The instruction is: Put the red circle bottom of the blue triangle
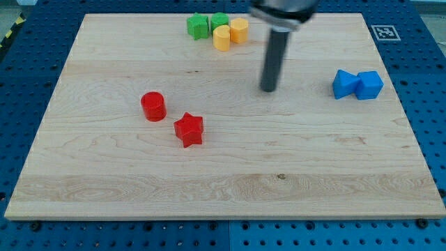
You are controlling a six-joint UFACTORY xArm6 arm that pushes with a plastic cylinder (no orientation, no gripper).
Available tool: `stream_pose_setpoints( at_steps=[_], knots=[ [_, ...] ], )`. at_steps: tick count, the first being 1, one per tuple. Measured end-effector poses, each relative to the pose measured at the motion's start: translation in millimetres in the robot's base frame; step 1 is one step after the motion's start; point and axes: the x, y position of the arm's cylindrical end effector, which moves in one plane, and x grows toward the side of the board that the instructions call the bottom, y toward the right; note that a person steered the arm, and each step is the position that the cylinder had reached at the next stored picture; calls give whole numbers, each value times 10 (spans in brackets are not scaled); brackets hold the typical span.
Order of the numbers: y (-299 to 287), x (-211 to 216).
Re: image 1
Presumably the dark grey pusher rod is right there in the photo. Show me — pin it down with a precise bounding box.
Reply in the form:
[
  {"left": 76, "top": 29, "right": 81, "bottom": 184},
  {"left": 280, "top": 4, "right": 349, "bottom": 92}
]
[{"left": 260, "top": 28, "right": 291, "bottom": 92}]

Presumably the blue triangle block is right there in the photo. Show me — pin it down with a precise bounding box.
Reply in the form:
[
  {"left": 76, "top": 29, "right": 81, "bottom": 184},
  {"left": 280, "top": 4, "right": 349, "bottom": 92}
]
[{"left": 332, "top": 70, "right": 360, "bottom": 100}]

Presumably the yellow hexagon block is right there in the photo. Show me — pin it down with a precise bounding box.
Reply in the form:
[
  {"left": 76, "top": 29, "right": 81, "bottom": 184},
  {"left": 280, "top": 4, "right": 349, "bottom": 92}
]
[{"left": 230, "top": 17, "right": 249, "bottom": 44}]

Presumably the yellow heart block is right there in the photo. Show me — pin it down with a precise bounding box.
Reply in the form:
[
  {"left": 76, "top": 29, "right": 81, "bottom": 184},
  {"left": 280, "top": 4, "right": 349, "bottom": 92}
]
[{"left": 213, "top": 25, "right": 231, "bottom": 52}]

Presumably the green cylinder block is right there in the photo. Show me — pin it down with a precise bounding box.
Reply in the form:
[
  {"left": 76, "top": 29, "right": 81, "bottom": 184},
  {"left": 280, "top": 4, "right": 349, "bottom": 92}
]
[{"left": 210, "top": 13, "right": 229, "bottom": 33}]

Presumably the green star block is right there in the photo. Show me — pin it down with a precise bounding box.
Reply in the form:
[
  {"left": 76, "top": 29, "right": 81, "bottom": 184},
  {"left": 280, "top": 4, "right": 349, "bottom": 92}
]
[{"left": 186, "top": 13, "right": 209, "bottom": 40}]

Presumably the blue cube block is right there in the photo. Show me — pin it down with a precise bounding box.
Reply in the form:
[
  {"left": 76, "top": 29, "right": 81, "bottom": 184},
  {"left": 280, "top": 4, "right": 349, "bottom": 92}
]
[{"left": 355, "top": 71, "right": 384, "bottom": 100}]

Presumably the fiducial marker tag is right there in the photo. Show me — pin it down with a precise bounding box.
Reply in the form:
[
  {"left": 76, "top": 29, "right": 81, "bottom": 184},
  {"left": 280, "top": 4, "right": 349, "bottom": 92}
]
[{"left": 371, "top": 24, "right": 401, "bottom": 41}]

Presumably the red star block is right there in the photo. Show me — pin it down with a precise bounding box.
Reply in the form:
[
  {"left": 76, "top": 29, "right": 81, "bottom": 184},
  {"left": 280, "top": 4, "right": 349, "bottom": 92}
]
[{"left": 174, "top": 112, "right": 204, "bottom": 148}]

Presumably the red cylinder block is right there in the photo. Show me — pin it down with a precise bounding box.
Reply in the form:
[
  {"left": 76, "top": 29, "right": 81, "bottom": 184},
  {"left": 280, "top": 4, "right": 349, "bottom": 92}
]
[{"left": 140, "top": 91, "right": 167, "bottom": 122}]

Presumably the wooden board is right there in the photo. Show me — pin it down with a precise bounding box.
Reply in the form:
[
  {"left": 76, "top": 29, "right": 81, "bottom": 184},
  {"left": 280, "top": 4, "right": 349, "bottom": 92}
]
[{"left": 5, "top": 13, "right": 445, "bottom": 221}]

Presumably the yellow black hazard tape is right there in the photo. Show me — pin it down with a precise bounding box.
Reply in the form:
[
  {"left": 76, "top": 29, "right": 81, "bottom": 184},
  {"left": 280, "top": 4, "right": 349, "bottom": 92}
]
[{"left": 1, "top": 13, "right": 26, "bottom": 50}]

